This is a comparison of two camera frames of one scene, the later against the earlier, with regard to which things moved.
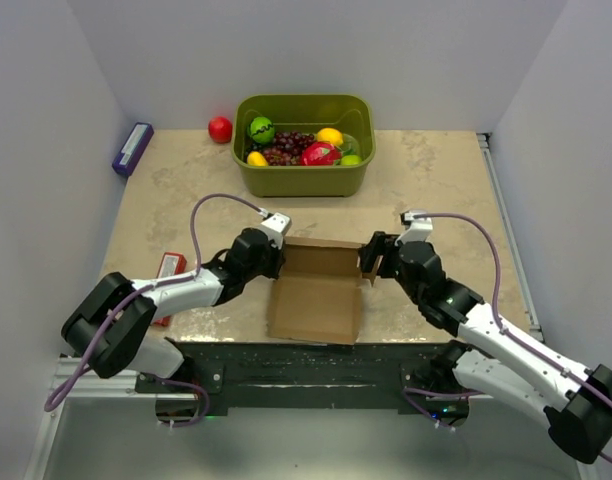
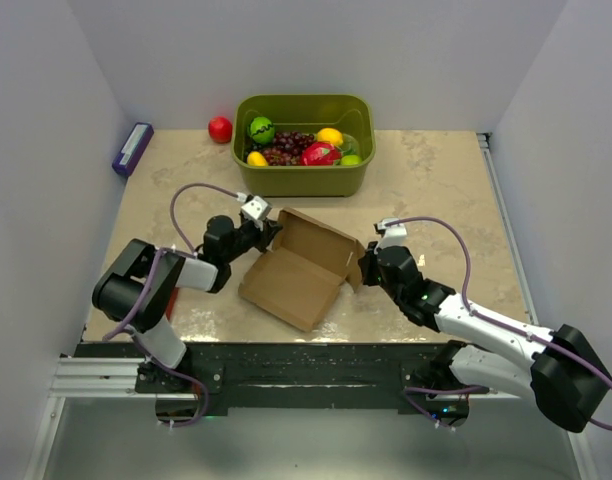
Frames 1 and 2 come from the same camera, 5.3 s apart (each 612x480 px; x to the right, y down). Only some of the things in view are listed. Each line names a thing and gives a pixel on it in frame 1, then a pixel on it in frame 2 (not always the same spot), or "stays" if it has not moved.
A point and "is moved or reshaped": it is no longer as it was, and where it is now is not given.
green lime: (351, 159) stays
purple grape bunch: (286, 148) stays
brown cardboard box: (316, 295) is moved or reshaped
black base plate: (211, 377) stays
